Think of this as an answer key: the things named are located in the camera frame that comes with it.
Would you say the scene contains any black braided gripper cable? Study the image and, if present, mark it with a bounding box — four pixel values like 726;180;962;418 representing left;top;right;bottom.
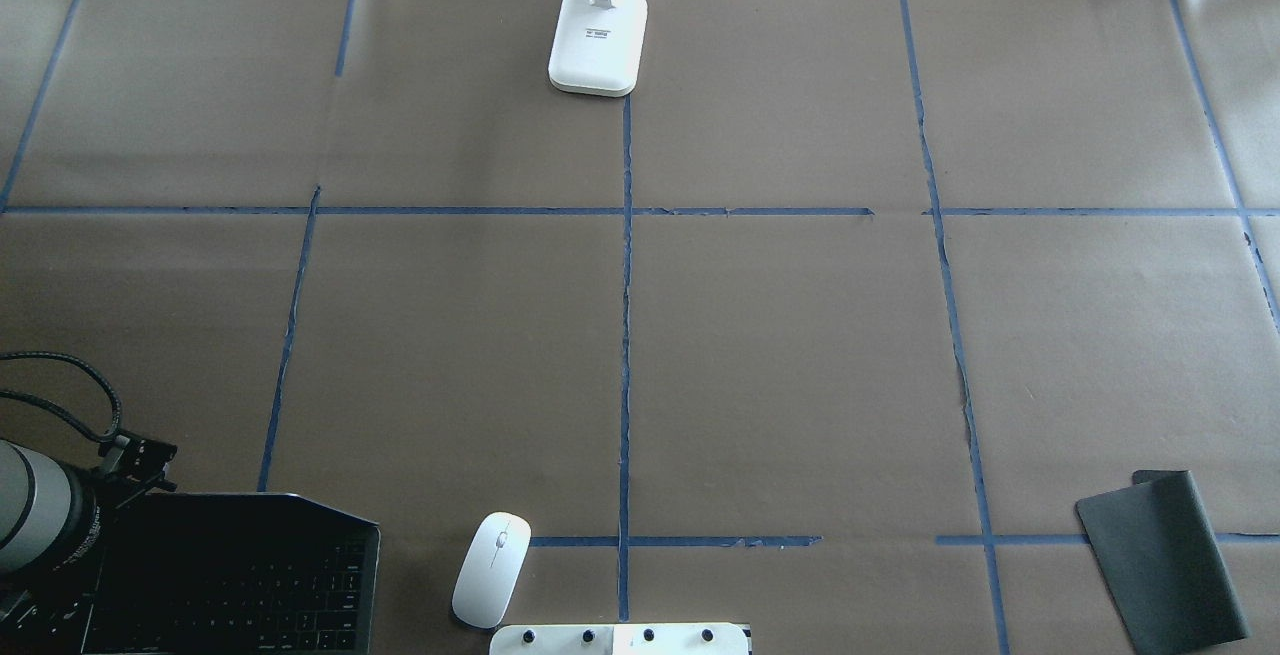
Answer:
0;351;124;446

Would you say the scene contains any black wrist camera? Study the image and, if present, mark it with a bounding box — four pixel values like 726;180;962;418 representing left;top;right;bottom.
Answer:
93;430;179;510

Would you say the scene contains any white desk lamp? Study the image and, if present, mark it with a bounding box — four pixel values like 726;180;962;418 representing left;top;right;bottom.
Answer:
548;0;649;99

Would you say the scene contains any black mouse pad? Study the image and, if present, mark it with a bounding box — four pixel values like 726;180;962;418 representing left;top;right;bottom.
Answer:
1075;471;1252;654

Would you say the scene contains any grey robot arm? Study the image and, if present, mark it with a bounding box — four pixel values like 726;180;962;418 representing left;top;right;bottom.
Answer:
1;441;102;578

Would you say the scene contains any white computer mouse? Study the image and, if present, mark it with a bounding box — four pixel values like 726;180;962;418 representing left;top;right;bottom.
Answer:
451;512;531;629

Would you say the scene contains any grey laptop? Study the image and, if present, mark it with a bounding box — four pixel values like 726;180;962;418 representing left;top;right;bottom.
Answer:
79;494;380;654

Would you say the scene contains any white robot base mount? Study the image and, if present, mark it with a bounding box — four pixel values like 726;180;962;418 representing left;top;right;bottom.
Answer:
488;622;753;654

